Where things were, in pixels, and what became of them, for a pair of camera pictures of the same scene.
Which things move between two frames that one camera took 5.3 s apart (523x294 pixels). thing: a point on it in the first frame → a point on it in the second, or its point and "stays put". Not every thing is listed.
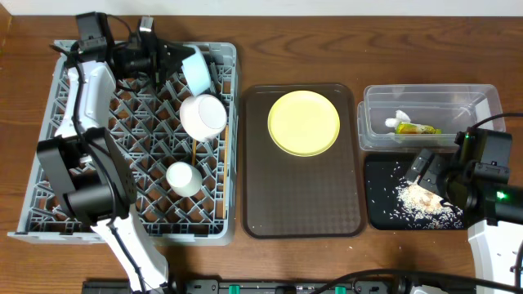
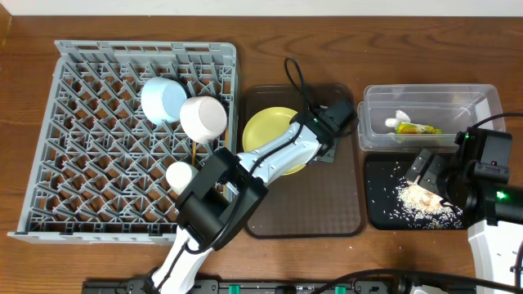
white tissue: [400, 118] stays put
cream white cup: [183, 179] stays put
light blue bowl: [197, 72] → [162, 99]
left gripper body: [154, 57] → [327, 149]
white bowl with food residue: [203, 117] stays put
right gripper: [438, 180] stays put
